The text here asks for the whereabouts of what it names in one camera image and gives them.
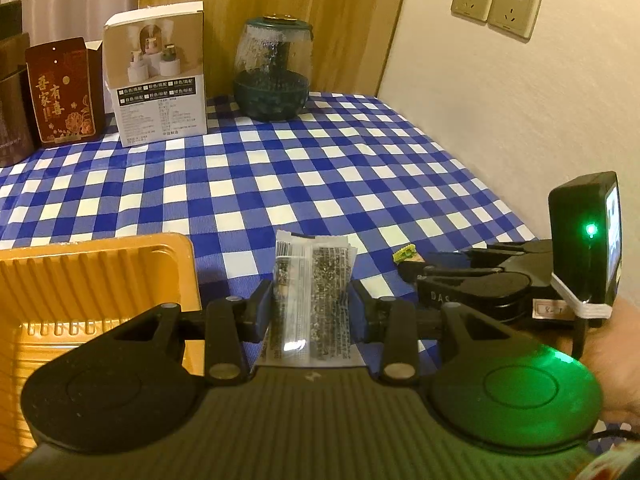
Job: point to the green snack packet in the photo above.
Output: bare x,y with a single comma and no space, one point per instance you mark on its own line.
404,254

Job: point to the orange plastic tray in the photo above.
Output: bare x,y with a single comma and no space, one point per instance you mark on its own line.
100,270

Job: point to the dark red patterned box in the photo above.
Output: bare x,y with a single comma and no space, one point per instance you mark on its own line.
62,95

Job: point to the clear grey snack packet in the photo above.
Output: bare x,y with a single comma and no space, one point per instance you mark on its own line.
315,285

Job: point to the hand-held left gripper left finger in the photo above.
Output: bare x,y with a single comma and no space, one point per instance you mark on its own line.
266,312

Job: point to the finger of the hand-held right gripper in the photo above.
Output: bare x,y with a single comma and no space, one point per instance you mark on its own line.
475,292
450,262

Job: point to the white product box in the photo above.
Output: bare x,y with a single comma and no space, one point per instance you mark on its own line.
157,80

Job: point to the glass jar with green base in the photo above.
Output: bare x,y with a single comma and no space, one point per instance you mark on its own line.
272,75

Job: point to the blue checked tablecloth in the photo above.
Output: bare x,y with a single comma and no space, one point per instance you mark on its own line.
300,170

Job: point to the person's right hand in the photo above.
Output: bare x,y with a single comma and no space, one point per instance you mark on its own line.
620,360

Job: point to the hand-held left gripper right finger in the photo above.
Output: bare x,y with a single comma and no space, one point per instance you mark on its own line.
356,312

